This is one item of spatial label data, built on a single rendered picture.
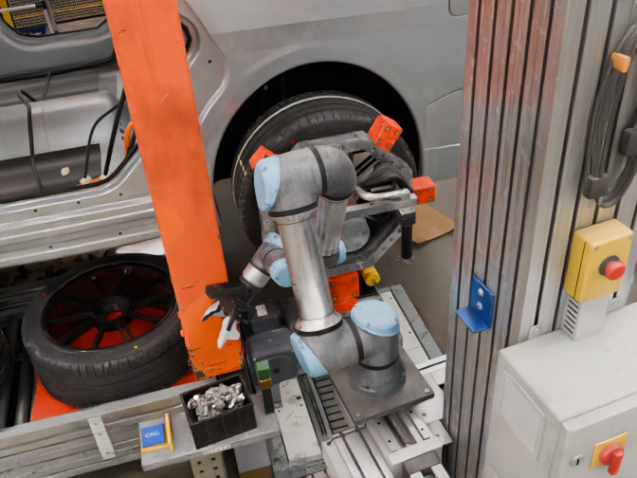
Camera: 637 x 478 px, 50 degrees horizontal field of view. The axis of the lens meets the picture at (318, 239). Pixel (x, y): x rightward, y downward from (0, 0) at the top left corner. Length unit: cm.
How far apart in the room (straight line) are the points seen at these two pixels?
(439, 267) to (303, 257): 199
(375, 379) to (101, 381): 113
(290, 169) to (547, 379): 68
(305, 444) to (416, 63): 143
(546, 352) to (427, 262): 222
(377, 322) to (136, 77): 82
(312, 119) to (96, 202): 81
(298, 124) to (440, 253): 153
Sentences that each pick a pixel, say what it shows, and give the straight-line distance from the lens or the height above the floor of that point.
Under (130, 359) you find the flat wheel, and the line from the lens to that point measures 247.
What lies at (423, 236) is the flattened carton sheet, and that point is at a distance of 367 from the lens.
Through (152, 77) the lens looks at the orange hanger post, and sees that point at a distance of 171.
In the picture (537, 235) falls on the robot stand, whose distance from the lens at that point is 120.
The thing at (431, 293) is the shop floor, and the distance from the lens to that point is 332.
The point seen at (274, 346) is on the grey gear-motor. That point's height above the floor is 40.
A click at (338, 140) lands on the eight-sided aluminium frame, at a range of 224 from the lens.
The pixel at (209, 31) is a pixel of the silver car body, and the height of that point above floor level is 147.
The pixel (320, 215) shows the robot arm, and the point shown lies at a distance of 171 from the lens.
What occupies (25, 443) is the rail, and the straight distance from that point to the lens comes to 258.
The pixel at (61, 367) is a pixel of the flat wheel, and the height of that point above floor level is 49.
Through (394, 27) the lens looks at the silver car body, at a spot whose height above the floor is 139.
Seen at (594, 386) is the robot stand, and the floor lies 123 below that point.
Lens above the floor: 216
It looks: 36 degrees down
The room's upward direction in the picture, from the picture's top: 5 degrees counter-clockwise
